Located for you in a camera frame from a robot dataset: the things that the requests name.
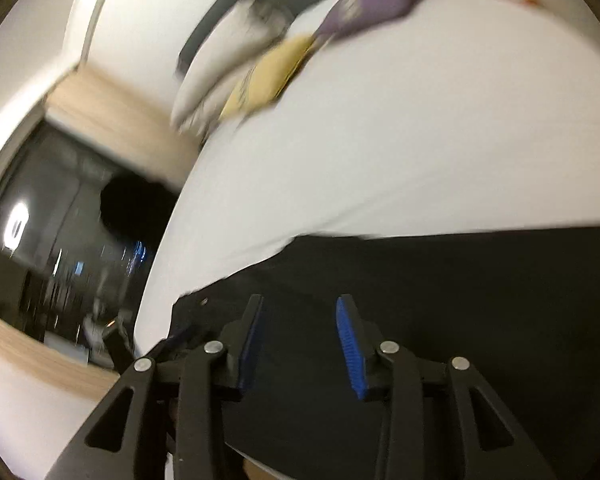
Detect folded beige duvet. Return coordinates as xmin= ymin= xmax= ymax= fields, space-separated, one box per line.
xmin=170 ymin=0 xmax=296 ymax=136

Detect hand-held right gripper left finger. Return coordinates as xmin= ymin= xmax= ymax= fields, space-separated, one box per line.
xmin=45 ymin=294 xmax=264 ymax=480

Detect black pants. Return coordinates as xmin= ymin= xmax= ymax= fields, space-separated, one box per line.
xmin=167 ymin=227 xmax=600 ymax=480

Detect dark cloth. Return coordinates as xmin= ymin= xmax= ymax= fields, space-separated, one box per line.
xmin=100 ymin=172 xmax=181 ymax=251

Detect bed with white sheet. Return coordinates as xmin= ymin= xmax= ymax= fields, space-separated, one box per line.
xmin=132 ymin=0 xmax=600 ymax=361

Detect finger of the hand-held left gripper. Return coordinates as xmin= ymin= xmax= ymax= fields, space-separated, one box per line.
xmin=155 ymin=324 xmax=197 ymax=357

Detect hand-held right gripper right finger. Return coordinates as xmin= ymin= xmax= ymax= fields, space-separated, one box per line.
xmin=336 ymin=294 xmax=558 ymax=480

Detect yellow cushion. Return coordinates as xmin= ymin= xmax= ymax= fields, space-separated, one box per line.
xmin=219 ymin=34 xmax=316 ymax=122

